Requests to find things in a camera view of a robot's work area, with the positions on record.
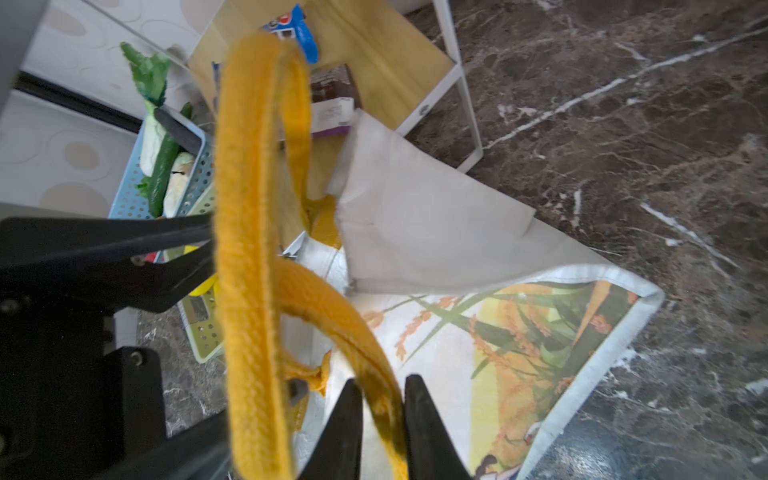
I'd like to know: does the white long vegetable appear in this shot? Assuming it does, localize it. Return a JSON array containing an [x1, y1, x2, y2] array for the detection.
[[163, 152, 195, 218]]

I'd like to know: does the purple snack packet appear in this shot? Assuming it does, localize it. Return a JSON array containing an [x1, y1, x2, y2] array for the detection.
[[310, 64, 362, 138]]

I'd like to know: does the blue plastic basket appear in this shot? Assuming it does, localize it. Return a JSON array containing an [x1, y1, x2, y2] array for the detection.
[[108, 107, 214, 220]]

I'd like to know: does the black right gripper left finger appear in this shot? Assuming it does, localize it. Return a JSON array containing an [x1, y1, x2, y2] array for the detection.
[[298, 379, 363, 480]]

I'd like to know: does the white wooden shelf rack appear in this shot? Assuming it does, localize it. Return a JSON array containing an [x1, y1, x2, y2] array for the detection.
[[187, 1, 484, 173]]

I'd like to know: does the green cucumber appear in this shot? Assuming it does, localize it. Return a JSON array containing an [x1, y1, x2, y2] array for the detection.
[[147, 107, 201, 218]]

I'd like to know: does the green plastic basket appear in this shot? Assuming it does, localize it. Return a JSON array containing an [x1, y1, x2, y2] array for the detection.
[[178, 185, 223, 364]]

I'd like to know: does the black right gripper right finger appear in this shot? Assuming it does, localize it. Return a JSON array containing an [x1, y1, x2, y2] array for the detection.
[[404, 374, 470, 480]]

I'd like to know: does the blue snack packet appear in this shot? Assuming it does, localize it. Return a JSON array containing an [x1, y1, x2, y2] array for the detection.
[[263, 4, 320, 65]]

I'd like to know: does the white grocery bag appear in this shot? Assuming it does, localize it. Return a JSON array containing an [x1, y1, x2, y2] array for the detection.
[[214, 33, 665, 479]]

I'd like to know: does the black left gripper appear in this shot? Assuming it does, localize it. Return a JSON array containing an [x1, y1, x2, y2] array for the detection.
[[1, 215, 231, 479]]

